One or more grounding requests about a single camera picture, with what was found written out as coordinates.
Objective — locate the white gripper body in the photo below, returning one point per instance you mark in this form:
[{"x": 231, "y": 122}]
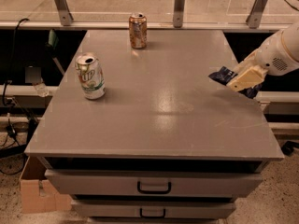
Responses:
[{"x": 271, "y": 57}]

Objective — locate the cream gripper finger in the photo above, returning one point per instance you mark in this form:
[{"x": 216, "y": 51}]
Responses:
[
  {"x": 248, "y": 79},
  {"x": 244, "y": 65}
]

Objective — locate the blue rxbar blueberry wrapper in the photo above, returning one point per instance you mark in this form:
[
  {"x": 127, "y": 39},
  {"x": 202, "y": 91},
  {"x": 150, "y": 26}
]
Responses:
[{"x": 225, "y": 75}]

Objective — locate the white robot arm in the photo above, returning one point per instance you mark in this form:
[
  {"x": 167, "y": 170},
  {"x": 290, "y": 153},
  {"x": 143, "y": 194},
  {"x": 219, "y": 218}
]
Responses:
[{"x": 278, "y": 55}]

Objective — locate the orange soda can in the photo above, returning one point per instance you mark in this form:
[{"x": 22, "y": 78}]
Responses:
[{"x": 138, "y": 30}]

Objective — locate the white green 7up can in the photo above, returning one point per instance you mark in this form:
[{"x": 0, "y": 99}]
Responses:
[{"x": 90, "y": 75}]

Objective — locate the grey drawer cabinet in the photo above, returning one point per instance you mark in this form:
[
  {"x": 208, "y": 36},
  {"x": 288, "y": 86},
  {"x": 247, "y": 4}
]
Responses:
[{"x": 161, "y": 112}]

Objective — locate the upper grey drawer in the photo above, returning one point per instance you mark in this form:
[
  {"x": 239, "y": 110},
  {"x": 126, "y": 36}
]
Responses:
[{"x": 156, "y": 183}]

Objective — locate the grey drawer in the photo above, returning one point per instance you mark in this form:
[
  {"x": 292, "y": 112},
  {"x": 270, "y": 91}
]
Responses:
[
  {"x": 156, "y": 183},
  {"x": 152, "y": 209}
]

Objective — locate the lower grey drawer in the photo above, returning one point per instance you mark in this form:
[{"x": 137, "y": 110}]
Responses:
[{"x": 152, "y": 209}]

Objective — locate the clear plastic water bottle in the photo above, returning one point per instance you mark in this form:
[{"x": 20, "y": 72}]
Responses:
[{"x": 33, "y": 76}]

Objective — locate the brown cardboard box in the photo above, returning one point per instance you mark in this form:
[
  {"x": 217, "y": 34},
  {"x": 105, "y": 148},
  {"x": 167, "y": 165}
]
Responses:
[{"x": 38, "y": 195}]

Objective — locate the right metal bracket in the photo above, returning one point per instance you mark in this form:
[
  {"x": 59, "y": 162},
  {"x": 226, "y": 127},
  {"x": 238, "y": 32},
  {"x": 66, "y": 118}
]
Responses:
[{"x": 254, "y": 19}]

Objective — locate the metal bracket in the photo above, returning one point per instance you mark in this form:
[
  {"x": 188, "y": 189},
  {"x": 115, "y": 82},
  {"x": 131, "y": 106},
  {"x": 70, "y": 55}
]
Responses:
[
  {"x": 65, "y": 15},
  {"x": 178, "y": 13},
  {"x": 254, "y": 19}
]

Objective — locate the middle metal bracket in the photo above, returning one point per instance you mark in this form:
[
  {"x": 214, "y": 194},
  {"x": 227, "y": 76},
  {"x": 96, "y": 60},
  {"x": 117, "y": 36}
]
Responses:
[{"x": 178, "y": 13}]

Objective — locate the left metal bracket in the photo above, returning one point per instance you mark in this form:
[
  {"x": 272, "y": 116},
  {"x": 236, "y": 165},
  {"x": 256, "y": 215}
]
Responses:
[{"x": 65, "y": 15}]

